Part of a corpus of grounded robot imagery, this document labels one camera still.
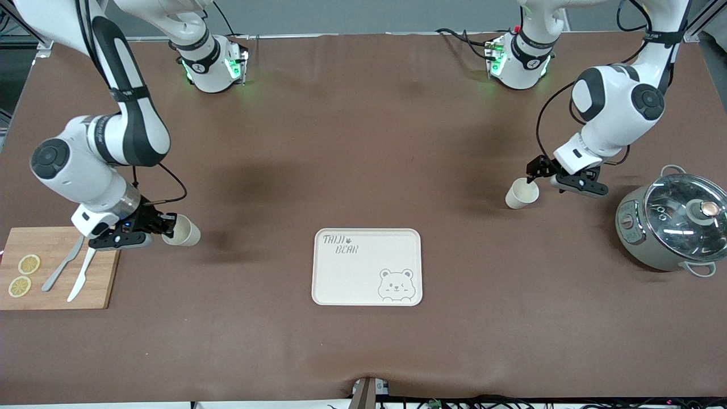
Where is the white plastic cup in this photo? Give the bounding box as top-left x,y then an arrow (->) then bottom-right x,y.
162,214 -> 202,247
505,177 -> 540,210

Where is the white plastic knife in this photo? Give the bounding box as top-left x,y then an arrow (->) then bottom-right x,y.
67,247 -> 98,303

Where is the grey plastic knife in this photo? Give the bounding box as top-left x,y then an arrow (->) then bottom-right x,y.
41,237 -> 85,293

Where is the wooden cutting board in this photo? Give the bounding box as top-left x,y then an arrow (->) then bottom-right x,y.
0,227 -> 122,311

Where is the glass pot lid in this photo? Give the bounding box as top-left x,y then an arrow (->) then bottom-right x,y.
644,173 -> 727,262

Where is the brown table mat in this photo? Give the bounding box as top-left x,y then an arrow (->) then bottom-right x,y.
0,33 -> 727,405

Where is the white bear print tray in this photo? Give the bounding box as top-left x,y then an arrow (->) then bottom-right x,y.
311,228 -> 423,307

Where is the black arm base cable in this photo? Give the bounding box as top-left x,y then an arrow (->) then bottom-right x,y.
435,27 -> 496,62
213,0 -> 240,39

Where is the aluminium frame profile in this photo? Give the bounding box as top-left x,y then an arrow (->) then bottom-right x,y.
684,0 -> 727,44
0,0 -> 56,59

